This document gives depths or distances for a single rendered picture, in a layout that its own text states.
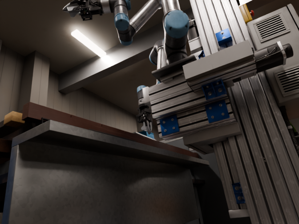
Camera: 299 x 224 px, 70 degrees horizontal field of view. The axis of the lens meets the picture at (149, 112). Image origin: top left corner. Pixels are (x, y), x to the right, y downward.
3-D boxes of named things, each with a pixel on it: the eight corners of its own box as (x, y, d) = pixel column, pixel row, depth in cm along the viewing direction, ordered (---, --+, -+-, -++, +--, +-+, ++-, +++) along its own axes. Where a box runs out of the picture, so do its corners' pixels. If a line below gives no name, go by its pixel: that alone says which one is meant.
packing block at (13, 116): (2, 125, 82) (4, 115, 84) (16, 127, 86) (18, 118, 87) (11, 120, 79) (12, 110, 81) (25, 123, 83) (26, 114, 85)
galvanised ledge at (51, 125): (11, 147, 68) (12, 138, 69) (185, 170, 171) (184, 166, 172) (49, 130, 59) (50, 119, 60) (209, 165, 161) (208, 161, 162)
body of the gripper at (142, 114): (143, 125, 153) (141, 110, 158) (153, 122, 149) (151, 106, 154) (136, 122, 147) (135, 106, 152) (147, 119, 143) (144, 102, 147)
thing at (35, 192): (-7, 282, 54) (11, 147, 68) (194, 218, 157) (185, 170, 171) (1, 283, 53) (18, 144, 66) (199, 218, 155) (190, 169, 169)
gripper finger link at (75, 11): (62, 15, 114) (79, 13, 114) (63, 8, 117) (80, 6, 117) (64, 20, 117) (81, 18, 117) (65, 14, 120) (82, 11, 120)
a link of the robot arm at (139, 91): (149, 85, 156) (138, 84, 154) (151, 98, 152) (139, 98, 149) (146, 90, 163) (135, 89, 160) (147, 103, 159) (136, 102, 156)
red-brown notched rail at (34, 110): (21, 120, 78) (23, 105, 80) (195, 160, 205) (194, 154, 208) (27, 116, 76) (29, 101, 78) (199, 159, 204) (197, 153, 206)
